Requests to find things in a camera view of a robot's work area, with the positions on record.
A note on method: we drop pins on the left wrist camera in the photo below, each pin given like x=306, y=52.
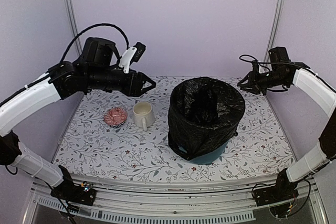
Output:
x=132, y=54

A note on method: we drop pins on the teal plastic trash bin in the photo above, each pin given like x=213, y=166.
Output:
x=209, y=158

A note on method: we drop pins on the black plastic trash bag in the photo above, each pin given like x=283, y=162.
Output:
x=204, y=113

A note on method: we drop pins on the red patterned small bowl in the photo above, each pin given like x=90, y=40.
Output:
x=115, y=117

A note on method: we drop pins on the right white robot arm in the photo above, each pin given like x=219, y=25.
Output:
x=281, y=71

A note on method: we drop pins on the floral patterned table mat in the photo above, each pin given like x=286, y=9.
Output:
x=90, y=147

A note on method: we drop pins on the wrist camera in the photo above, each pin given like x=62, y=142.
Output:
x=255, y=67
x=132, y=54

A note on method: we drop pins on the right aluminium frame post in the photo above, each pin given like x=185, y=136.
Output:
x=274, y=28

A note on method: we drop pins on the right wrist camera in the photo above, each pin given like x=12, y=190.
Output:
x=255, y=67

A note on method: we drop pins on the aluminium frame post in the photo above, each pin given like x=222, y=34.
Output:
x=71, y=16
x=274, y=28

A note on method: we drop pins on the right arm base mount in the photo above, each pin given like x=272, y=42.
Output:
x=281, y=191

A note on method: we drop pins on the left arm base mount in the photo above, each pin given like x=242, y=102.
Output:
x=82, y=194

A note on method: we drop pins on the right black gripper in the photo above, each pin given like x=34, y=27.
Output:
x=254, y=83

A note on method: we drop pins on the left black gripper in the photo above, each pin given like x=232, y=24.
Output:
x=134, y=87

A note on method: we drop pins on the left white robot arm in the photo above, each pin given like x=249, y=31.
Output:
x=99, y=67

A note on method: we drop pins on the cream ceramic mug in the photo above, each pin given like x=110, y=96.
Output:
x=143, y=115

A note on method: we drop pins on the front aluminium rail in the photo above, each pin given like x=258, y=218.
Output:
x=227, y=201

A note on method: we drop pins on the left aluminium frame post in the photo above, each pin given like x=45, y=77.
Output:
x=71, y=16

